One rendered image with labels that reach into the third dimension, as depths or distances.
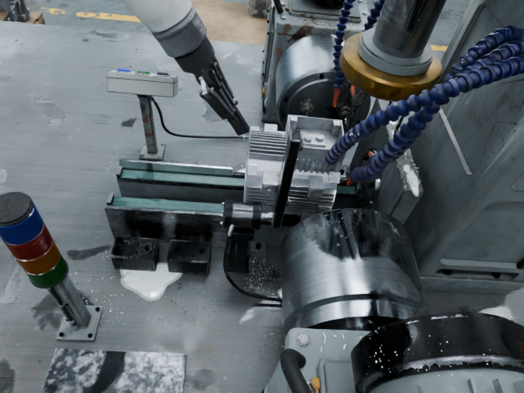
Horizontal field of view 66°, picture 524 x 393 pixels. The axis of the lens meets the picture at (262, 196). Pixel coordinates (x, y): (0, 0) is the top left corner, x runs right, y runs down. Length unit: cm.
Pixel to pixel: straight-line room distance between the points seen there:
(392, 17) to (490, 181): 33
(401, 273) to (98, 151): 96
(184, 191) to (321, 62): 48
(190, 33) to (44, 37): 118
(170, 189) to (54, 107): 59
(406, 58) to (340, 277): 38
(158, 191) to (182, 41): 45
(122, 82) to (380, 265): 78
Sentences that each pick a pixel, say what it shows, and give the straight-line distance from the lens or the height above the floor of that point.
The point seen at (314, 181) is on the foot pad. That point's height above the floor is 107.
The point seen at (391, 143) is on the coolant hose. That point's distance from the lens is 60.
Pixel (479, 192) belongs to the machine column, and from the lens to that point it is 83.
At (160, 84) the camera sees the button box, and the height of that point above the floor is 106.
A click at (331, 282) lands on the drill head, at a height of 115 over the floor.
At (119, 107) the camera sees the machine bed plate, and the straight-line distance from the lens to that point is 147.
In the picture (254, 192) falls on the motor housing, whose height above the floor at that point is 103.
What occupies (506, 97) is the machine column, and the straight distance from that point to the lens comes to 82.
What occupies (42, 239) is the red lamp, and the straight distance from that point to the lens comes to 70.
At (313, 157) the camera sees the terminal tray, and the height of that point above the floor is 112.
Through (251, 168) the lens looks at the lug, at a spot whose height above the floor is 109.
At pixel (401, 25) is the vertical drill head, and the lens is 72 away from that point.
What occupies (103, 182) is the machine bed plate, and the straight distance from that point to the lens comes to 123.
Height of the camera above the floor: 170
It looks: 50 degrees down
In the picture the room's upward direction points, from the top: 9 degrees clockwise
